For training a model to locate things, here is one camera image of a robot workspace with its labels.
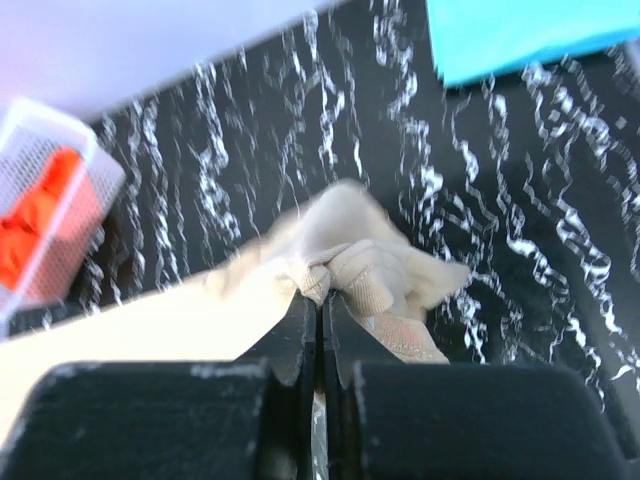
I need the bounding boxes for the orange t shirt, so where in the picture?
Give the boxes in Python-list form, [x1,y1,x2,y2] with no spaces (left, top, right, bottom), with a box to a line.
[1,148,83,291]

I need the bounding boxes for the beige t shirt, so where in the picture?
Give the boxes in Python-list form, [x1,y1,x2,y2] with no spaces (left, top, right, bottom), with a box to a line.
[0,180,472,365]

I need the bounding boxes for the white plastic laundry basket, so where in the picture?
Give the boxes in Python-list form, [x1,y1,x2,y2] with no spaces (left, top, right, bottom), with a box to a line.
[1,98,125,335]

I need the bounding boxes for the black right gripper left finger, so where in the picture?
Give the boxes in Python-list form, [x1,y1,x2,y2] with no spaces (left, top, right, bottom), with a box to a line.
[1,296,316,479]

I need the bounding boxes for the folded teal t shirt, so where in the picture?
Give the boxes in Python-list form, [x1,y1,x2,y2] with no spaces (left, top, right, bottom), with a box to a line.
[426,0,639,88]

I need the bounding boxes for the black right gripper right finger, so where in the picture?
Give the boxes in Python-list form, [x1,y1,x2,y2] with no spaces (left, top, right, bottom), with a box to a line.
[321,292,639,479]

